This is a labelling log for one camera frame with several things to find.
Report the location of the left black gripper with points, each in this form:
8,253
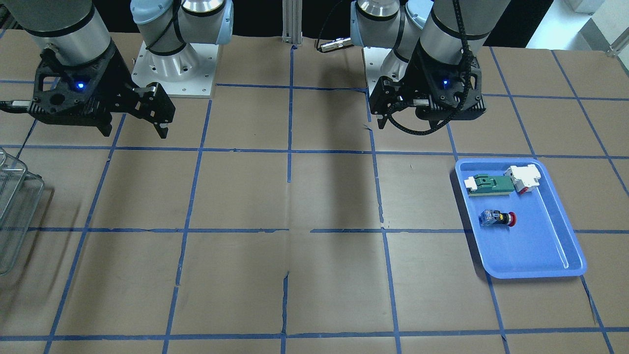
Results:
412,78

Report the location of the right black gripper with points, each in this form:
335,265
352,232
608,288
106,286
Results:
119,75

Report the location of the red emergency stop button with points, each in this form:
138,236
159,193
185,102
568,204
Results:
491,217

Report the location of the green white terminal block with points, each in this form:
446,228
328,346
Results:
486,185

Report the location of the white red circuit breaker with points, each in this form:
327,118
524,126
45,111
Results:
524,178

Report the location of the blue plastic tray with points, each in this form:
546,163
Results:
541,244

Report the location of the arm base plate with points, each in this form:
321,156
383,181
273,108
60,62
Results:
382,62
187,74

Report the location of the silver cable connector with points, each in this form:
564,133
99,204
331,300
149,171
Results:
337,44

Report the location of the aluminium profile post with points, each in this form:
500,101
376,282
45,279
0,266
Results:
292,22

